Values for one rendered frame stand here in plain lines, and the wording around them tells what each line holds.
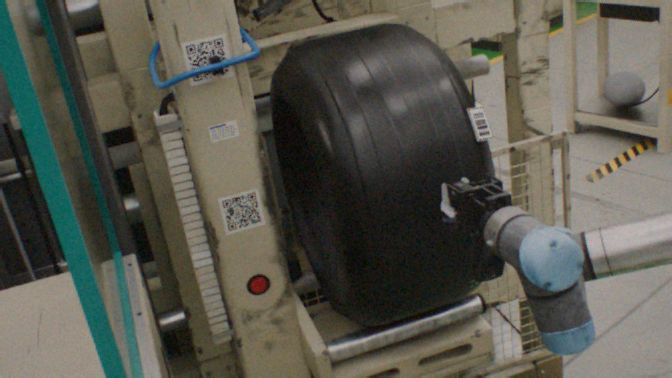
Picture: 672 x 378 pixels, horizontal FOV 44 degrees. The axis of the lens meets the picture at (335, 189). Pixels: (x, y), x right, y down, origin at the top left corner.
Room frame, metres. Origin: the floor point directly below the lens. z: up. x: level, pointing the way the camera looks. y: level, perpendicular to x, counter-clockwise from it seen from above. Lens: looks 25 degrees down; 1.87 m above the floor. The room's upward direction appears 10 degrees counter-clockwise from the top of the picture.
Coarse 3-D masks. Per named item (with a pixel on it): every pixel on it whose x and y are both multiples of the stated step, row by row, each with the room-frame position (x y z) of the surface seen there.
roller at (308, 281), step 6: (312, 270) 1.62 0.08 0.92; (306, 276) 1.60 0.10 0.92; (312, 276) 1.60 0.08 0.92; (294, 282) 1.59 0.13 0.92; (300, 282) 1.59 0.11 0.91; (306, 282) 1.59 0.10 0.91; (312, 282) 1.59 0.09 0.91; (294, 288) 1.58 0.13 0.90; (300, 288) 1.59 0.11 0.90; (306, 288) 1.59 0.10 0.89; (312, 288) 1.60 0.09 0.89
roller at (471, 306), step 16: (448, 304) 1.39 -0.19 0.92; (464, 304) 1.39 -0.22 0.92; (480, 304) 1.39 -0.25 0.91; (400, 320) 1.37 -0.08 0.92; (416, 320) 1.36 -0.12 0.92; (432, 320) 1.37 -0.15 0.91; (448, 320) 1.37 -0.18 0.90; (352, 336) 1.34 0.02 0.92; (368, 336) 1.34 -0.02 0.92; (384, 336) 1.34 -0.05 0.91; (400, 336) 1.35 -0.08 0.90; (336, 352) 1.32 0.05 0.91; (352, 352) 1.32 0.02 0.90
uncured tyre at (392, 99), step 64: (320, 64) 1.42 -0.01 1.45; (384, 64) 1.40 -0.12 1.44; (448, 64) 1.42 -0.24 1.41; (320, 128) 1.32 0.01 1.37; (384, 128) 1.29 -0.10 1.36; (448, 128) 1.30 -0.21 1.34; (320, 192) 1.73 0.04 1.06; (384, 192) 1.23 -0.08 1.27; (320, 256) 1.60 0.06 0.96; (384, 256) 1.21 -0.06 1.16; (448, 256) 1.24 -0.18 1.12; (384, 320) 1.29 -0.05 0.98
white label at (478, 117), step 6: (474, 108) 1.34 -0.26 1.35; (480, 108) 1.34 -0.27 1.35; (474, 114) 1.33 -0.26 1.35; (480, 114) 1.34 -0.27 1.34; (474, 120) 1.32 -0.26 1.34; (480, 120) 1.33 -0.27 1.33; (486, 120) 1.33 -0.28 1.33; (474, 126) 1.31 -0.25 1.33; (480, 126) 1.32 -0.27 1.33; (486, 126) 1.33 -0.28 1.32; (480, 132) 1.31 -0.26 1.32; (486, 132) 1.32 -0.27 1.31; (480, 138) 1.30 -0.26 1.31; (486, 138) 1.31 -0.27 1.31
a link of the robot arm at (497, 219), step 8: (504, 208) 1.04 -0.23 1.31; (512, 208) 1.03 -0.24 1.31; (496, 216) 1.02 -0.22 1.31; (504, 216) 1.01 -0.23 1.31; (512, 216) 1.00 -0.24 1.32; (488, 224) 1.03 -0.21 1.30; (496, 224) 1.01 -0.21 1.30; (488, 232) 1.02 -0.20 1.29; (496, 232) 1.00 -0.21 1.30; (488, 240) 1.01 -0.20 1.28; (496, 240) 0.99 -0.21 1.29; (488, 248) 1.03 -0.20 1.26; (496, 248) 0.99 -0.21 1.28
